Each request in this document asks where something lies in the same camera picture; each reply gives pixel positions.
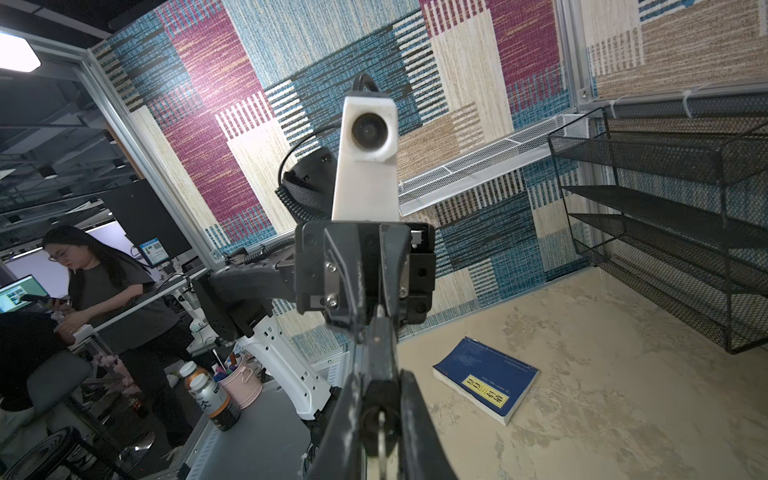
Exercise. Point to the white wire mesh basket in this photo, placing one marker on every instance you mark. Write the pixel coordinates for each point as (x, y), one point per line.
(487, 163)

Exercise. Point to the laptop screen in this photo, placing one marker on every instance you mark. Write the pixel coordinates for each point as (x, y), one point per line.
(12, 294)

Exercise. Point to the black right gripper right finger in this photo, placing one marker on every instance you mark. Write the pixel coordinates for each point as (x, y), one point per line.
(421, 455)

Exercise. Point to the brown bottle white cap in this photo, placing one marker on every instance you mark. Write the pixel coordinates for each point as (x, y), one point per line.
(215, 402)

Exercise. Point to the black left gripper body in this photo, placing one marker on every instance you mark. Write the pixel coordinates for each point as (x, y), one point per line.
(417, 282)

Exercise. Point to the dark blue book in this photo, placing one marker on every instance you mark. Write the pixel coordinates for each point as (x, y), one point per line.
(492, 380)

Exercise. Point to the person in grey shirt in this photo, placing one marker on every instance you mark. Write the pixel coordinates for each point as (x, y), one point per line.
(105, 282)

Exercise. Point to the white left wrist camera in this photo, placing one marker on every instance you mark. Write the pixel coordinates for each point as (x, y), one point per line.
(366, 185)

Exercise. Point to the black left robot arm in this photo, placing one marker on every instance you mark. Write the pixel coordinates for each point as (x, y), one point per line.
(238, 299)

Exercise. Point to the small black padlock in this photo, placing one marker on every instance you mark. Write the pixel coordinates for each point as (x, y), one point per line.
(380, 416)

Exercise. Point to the black mesh shelf rack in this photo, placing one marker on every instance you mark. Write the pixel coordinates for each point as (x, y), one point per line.
(669, 196)

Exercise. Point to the pink cup with pens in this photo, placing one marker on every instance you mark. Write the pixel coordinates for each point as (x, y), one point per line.
(243, 385)

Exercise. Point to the ceiling light panel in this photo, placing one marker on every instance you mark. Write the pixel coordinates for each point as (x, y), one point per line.
(16, 54)

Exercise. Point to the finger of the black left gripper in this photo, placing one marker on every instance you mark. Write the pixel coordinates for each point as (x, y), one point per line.
(346, 250)
(395, 247)

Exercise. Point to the computer monitor on stand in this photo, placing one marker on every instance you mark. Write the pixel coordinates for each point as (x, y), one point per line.
(146, 221)

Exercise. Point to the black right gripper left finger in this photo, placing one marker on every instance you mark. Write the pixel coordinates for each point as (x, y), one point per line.
(340, 453)

